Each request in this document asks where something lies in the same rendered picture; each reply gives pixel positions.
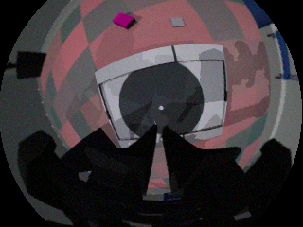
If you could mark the magenta rectangular block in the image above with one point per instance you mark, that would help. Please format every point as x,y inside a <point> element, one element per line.
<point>124,20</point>

